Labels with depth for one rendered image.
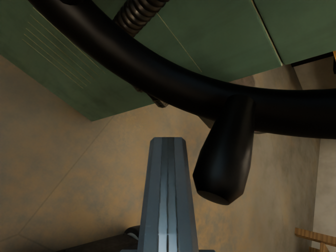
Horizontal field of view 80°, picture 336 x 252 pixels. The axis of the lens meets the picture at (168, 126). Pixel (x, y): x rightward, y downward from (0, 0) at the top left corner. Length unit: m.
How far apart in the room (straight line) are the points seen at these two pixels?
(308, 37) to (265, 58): 0.06
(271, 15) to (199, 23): 0.09
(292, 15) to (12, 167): 0.79
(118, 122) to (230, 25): 0.70
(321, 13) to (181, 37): 0.18
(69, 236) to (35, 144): 0.35
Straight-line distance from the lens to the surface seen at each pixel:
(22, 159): 0.81
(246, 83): 0.44
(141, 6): 0.19
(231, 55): 0.34
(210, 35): 0.33
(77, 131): 0.85
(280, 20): 0.31
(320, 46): 0.33
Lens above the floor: 0.81
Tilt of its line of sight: 48 degrees down
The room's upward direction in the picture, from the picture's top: 82 degrees clockwise
